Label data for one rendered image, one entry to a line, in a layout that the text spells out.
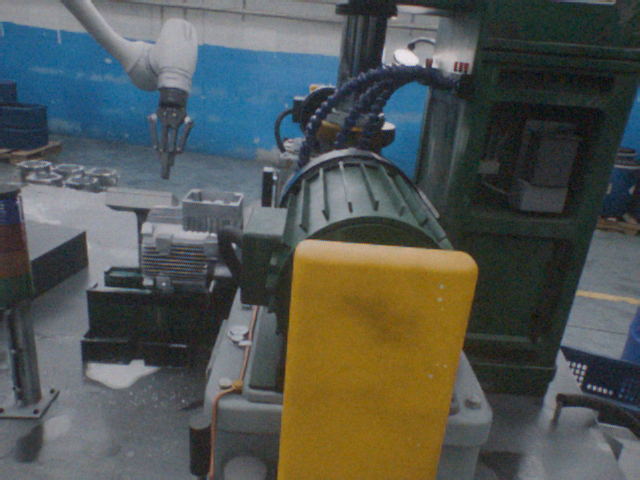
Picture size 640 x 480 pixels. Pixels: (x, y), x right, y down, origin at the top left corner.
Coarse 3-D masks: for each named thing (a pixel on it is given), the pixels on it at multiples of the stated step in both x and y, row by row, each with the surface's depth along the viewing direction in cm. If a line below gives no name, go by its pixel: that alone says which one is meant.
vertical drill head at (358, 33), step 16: (352, 16) 100; (368, 16) 99; (352, 32) 101; (368, 32) 100; (384, 32) 102; (352, 48) 102; (368, 48) 101; (384, 48) 104; (352, 64) 103; (368, 64) 102; (352, 96) 104; (336, 112) 106; (368, 112) 106; (320, 128) 105; (336, 128) 103; (352, 128) 102; (384, 128) 106; (352, 144) 104; (384, 144) 106
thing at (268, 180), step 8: (264, 168) 100; (272, 168) 101; (264, 176) 99; (272, 176) 100; (264, 184) 100; (272, 184) 100; (264, 192) 100; (272, 192) 102; (264, 200) 101; (272, 200) 104
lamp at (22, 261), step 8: (24, 248) 87; (0, 256) 85; (8, 256) 86; (16, 256) 86; (24, 256) 88; (0, 264) 86; (8, 264) 86; (16, 264) 87; (24, 264) 88; (0, 272) 86; (8, 272) 86; (16, 272) 87; (24, 272) 88
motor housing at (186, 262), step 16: (160, 208) 117; (176, 208) 118; (160, 224) 114; (176, 224) 114; (144, 240) 112; (176, 240) 111; (192, 240) 112; (144, 256) 112; (160, 256) 112; (176, 256) 111; (192, 256) 112; (240, 256) 128; (144, 272) 113; (176, 272) 113; (192, 272) 113; (176, 288) 119; (192, 288) 119
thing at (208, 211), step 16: (192, 192) 119; (208, 192) 120; (224, 192) 120; (192, 208) 112; (208, 208) 112; (224, 208) 112; (240, 208) 116; (192, 224) 113; (208, 224) 113; (224, 224) 113; (240, 224) 120
